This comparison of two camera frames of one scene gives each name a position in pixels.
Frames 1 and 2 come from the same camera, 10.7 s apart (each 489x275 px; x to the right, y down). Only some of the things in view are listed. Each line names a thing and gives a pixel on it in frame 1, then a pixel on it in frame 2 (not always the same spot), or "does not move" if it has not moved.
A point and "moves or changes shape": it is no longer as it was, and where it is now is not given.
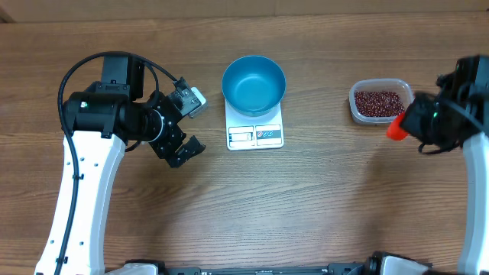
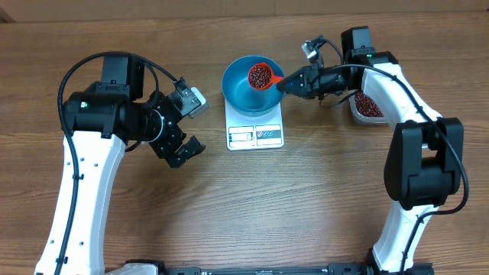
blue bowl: (253, 85) does not move
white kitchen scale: (254, 132) does not move
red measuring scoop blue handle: (396, 131) moves or changes shape
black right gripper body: (426, 123) -> (326, 78)
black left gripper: (168, 150) does not move
